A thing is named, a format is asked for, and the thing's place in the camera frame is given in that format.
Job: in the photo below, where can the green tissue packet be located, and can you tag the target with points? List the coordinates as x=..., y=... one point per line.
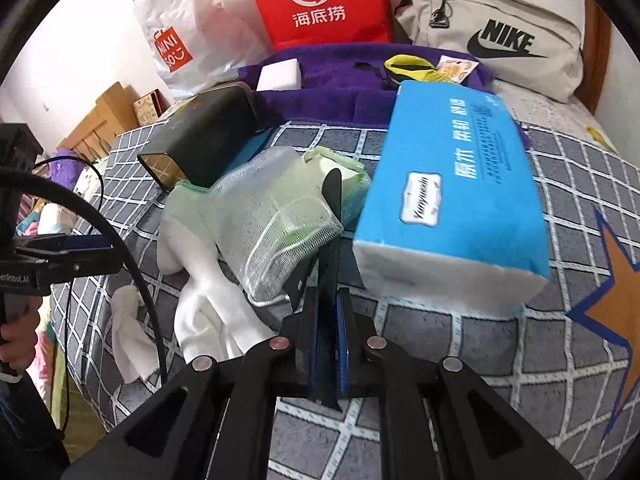
x=352, y=185

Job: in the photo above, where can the dark tin box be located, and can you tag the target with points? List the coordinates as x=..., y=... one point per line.
x=210, y=135

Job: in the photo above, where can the purple towel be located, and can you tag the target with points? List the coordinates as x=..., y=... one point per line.
x=340, y=95

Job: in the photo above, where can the orange print snack packet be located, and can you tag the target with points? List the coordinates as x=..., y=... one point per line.
x=455, y=71

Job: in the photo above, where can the white plush toy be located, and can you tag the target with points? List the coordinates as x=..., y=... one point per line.
x=57, y=220

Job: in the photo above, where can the patterned cardboard box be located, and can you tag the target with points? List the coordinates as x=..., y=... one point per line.
x=146, y=107

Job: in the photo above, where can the person's left hand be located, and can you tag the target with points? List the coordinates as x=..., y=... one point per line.
x=20, y=335

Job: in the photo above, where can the blue cloth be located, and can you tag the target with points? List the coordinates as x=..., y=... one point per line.
x=250, y=150

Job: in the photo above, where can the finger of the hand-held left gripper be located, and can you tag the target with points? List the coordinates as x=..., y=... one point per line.
x=80, y=242
x=85, y=266

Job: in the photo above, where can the crumpled white tissue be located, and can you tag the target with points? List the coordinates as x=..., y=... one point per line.
x=132, y=332

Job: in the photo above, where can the grey checked blanket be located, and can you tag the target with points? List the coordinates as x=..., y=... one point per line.
x=450, y=360

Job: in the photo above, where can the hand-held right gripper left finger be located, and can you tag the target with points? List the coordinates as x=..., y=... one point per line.
x=317, y=365

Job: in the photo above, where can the purple plush toy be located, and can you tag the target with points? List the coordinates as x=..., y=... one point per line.
x=70, y=170

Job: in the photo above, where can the wooden headboard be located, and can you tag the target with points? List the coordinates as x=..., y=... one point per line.
x=100, y=120

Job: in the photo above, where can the translucent mesh bag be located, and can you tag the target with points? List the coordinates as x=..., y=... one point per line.
x=280, y=220

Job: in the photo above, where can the person's left forearm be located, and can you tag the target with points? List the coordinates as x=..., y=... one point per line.
x=25, y=430

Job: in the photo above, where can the white cloth with green edge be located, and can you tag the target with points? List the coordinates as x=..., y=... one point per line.
x=210, y=310

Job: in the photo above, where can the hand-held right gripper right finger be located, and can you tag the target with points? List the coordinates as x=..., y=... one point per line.
x=344, y=360

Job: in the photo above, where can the red paper bag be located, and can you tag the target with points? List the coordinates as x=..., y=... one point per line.
x=320, y=0

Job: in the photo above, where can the blue tissue pack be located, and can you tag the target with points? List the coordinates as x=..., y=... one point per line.
x=465, y=180

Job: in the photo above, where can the yellow mesh pouch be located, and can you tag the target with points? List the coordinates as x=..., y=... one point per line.
x=410, y=67

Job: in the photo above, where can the wooden door frame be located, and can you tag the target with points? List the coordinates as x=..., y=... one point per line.
x=597, y=50

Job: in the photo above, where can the grey waist bag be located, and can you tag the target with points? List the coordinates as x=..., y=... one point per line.
x=480, y=20

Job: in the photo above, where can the white plastic shopping bag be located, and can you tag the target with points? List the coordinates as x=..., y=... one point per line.
x=210, y=20

